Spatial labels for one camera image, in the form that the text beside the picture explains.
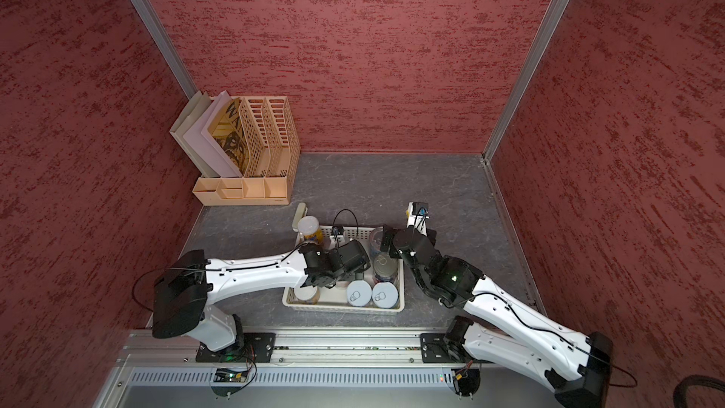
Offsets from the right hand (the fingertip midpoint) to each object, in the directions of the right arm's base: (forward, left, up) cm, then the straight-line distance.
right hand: (398, 233), depth 74 cm
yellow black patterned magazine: (+42, +58, +2) cm, 72 cm away
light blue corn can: (-5, +6, +6) cm, 10 cm away
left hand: (-5, +16, -13) cm, 21 cm away
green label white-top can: (-12, +4, -14) cm, 18 cm away
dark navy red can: (-5, +4, -11) cm, 12 cm away
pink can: (-11, +11, -13) cm, 21 cm away
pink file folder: (+31, +61, +6) cm, 69 cm away
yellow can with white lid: (+6, +26, -5) cm, 27 cm away
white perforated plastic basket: (-11, +19, -20) cm, 30 cm away
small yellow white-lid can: (-12, +26, -12) cm, 31 cm away
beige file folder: (+41, +67, +11) cm, 79 cm away
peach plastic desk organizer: (+52, +51, -18) cm, 75 cm away
